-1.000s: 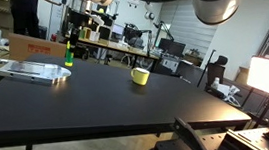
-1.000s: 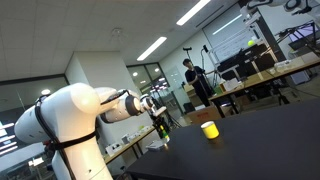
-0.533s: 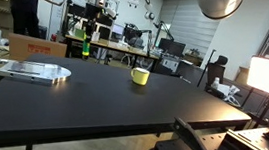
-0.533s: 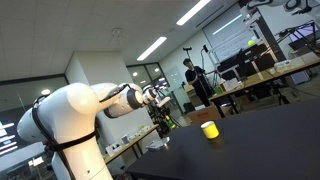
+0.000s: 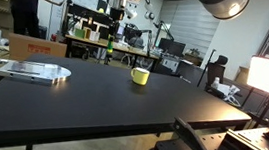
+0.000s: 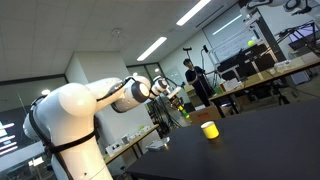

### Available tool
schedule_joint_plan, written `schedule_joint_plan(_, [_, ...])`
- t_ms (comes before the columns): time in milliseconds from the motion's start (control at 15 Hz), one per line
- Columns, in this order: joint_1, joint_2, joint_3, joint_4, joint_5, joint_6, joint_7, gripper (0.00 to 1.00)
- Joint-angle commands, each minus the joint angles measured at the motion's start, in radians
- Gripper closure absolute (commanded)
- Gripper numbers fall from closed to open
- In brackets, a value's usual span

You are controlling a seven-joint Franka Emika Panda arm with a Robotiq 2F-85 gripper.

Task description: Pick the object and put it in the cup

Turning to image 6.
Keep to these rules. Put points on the shiny metal plate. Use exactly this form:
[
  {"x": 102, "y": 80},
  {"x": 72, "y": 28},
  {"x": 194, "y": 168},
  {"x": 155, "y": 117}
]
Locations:
[{"x": 156, "y": 145}]

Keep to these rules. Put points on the long ceiling light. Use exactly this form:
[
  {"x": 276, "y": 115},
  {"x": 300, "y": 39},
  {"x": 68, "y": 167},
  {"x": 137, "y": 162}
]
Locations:
[{"x": 193, "y": 12}]

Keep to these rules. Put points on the brown cardboard box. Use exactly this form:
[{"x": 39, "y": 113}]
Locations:
[{"x": 205, "y": 115}]

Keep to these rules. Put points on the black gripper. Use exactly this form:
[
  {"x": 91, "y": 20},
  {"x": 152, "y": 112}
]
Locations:
[{"x": 175, "y": 98}]

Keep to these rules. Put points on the short ceiling light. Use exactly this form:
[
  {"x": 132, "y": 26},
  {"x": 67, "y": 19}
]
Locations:
[{"x": 152, "y": 48}]

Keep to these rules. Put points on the black camera stand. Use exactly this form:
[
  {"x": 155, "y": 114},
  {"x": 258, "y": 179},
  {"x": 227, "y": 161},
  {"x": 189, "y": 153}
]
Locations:
[{"x": 187, "y": 49}]

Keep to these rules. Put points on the yellow cup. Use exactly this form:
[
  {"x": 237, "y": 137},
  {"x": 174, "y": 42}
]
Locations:
[{"x": 210, "y": 130}]

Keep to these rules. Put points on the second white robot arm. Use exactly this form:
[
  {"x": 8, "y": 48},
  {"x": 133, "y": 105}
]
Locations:
[{"x": 266, "y": 3}]

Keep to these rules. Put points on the green tennis ball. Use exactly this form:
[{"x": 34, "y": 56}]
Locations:
[{"x": 251, "y": 43}]

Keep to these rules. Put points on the green yellow toy bottle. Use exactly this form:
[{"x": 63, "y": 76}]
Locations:
[{"x": 184, "y": 112}]

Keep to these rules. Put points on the person in dark clothes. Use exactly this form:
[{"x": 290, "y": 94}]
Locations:
[{"x": 196, "y": 78}]

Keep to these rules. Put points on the long wooden table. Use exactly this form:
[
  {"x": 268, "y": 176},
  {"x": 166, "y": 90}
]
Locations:
[{"x": 263, "y": 76}]

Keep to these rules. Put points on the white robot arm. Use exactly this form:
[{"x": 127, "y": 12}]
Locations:
[{"x": 76, "y": 110}]

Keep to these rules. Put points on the small wooden table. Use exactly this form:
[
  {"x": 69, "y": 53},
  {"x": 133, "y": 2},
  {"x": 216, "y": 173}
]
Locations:
[{"x": 140, "y": 136}]

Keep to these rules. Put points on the whiteboard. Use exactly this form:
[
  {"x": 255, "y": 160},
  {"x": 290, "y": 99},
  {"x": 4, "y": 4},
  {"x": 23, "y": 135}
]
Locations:
[{"x": 233, "y": 43}]

